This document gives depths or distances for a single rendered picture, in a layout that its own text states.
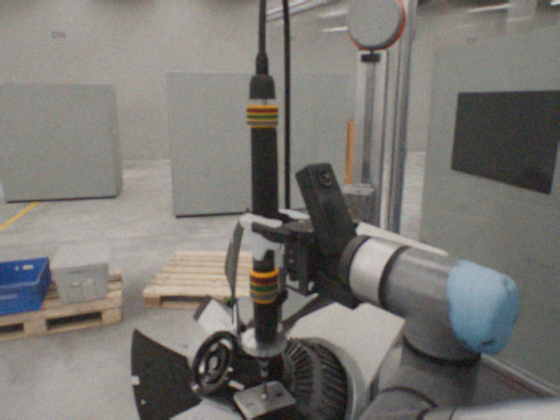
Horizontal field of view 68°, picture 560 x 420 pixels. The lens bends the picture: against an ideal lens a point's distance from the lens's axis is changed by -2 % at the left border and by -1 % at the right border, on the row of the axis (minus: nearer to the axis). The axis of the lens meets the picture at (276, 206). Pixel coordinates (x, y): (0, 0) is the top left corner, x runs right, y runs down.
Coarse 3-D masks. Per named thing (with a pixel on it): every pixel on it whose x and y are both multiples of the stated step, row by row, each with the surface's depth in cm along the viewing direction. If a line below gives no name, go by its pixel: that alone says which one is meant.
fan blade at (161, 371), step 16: (144, 336) 94; (144, 352) 94; (160, 352) 89; (176, 352) 85; (144, 368) 93; (160, 368) 89; (176, 368) 86; (144, 384) 93; (160, 384) 90; (176, 384) 86; (160, 400) 91; (176, 400) 88; (192, 400) 85; (144, 416) 94; (160, 416) 91
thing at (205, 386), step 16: (208, 336) 78; (224, 336) 74; (240, 336) 76; (208, 352) 75; (224, 352) 72; (240, 352) 71; (192, 368) 75; (208, 368) 74; (224, 368) 71; (240, 368) 70; (256, 368) 72; (272, 368) 77; (288, 368) 77; (192, 384) 73; (208, 384) 72; (224, 384) 68; (240, 384) 70; (256, 384) 72; (288, 384) 75; (208, 400) 70; (224, 400) 70
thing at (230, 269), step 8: (248, 208) 93; (240, 224) 95; (240, 232) 91; (240, 240) 89; (232, 248) 97; (232, 256) 93; (224, 264) 107; (232, 264) 92; (224, 272) 107; (232, 272) 90; (232, 280) 88; (232, 288) 86; (232, 296) 85; (232, 304) 83; (232, 312) 90
